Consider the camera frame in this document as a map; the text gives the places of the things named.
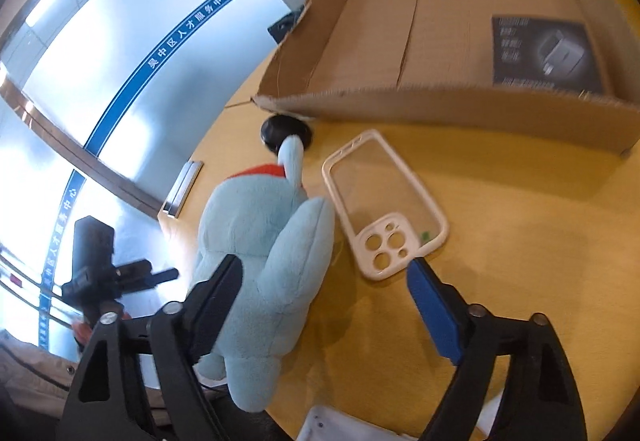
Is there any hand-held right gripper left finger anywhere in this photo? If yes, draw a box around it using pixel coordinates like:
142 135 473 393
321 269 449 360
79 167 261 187
54 254 246 441

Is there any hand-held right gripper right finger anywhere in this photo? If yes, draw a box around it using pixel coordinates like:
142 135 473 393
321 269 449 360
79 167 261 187
406 258 590 441

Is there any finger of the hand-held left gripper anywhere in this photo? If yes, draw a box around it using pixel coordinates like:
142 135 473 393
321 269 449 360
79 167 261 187
114 259 152 284
135 267 180 293

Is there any light blue plush toy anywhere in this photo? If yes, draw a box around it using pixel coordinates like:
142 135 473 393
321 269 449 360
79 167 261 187
192 135 337 413

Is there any clear white-rimmed phone case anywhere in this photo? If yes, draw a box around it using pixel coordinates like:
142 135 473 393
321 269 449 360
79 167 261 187
321 130 450 282

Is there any brown cardboard box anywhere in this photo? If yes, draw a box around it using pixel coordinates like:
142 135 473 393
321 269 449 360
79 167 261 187
252 0 640 159

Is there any beige clothing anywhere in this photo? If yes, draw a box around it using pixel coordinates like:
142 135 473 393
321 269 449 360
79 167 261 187
0 328 166 441

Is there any white plastic tray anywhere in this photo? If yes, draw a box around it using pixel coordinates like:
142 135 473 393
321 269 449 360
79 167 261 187
297 403 418 441

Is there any black helmet-shaped toy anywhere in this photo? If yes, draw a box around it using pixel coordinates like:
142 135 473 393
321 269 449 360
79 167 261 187
260 116 317 156

